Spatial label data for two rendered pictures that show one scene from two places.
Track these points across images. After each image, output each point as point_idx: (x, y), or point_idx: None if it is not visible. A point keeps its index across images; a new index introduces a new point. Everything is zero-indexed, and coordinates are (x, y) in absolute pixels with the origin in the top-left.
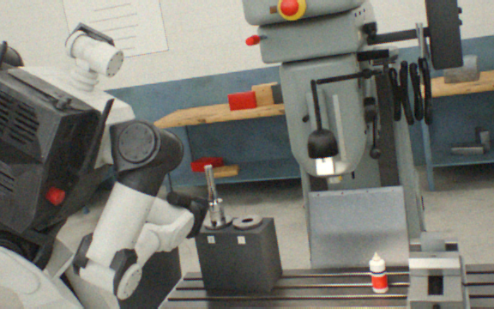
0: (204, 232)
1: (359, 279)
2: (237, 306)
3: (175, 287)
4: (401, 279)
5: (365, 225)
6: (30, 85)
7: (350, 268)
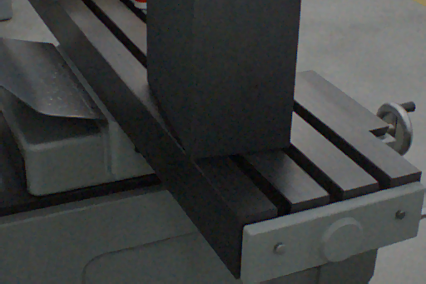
0: None
1: (123, 21)
2: (305, 87)
3: (318, 211)
4: (105, 0)
5: None
6: None
7: (88, 33)
